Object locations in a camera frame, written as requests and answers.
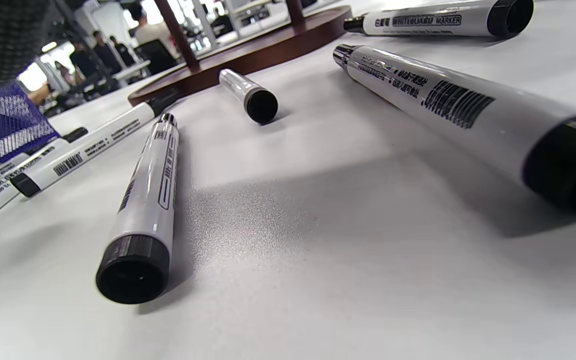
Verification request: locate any person's right hand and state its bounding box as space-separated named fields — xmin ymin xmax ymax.
xmin=0 ymin=0 xmax=65 ymax=95

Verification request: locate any group of white markers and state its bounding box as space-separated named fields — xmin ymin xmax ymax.
xmin=95 ymin=0 xmax=576 ymax=305

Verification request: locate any brown wooden hook rack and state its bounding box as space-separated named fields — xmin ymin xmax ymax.
xmin=128 ymin=0 xmax=354 ymax=107

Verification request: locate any black swivel chair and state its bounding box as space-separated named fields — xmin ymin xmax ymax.
xmin=135 ymin=40 xmax=179 ymax=76

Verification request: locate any blue mesh pen holder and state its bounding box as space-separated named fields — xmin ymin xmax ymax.
xmin=0 ymin=82 xmax=61 ymax=168

